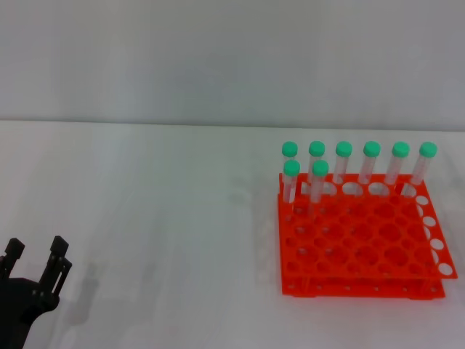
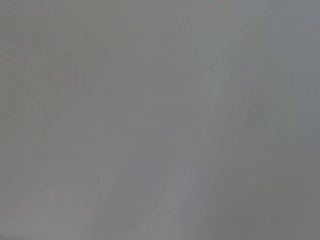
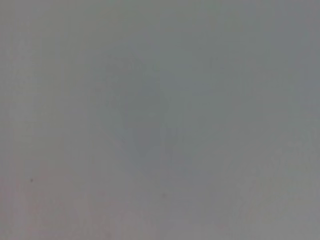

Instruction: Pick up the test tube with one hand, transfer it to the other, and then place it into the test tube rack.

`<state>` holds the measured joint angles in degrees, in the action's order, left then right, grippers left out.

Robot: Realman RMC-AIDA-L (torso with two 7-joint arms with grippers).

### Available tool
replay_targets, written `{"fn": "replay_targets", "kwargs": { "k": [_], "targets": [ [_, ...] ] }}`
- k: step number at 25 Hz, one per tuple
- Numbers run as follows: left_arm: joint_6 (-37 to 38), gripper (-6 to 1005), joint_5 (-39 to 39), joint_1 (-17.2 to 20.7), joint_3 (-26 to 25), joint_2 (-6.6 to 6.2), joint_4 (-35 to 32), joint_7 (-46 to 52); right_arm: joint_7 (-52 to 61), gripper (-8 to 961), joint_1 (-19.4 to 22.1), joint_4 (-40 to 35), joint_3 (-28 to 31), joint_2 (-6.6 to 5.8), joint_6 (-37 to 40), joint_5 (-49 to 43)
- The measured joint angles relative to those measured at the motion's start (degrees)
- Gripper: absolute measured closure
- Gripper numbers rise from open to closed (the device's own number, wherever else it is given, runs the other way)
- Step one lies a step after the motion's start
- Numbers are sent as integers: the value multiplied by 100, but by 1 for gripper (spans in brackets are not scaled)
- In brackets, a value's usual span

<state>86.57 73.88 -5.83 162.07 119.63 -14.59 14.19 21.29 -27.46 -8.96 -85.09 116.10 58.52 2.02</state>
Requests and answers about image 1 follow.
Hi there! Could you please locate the green-capped clear test tube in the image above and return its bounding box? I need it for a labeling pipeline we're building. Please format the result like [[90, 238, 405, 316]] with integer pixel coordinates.
[[401, 142, 439, 197], [383, 141, 411, 186], [281, 140, 299, 175], [307, 159, 331, 220], [307, 140, 326, 172], [357, 140, 382, 185], [283, 159, 302, 215], [332, 140, 353, 185]]

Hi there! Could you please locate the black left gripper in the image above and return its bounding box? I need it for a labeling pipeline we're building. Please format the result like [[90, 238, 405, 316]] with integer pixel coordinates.
[[0, 235, 73, 349]]

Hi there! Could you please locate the orange test tube rack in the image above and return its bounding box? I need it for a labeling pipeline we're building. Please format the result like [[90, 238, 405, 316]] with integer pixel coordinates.
[[277, 172, 458, 301]]

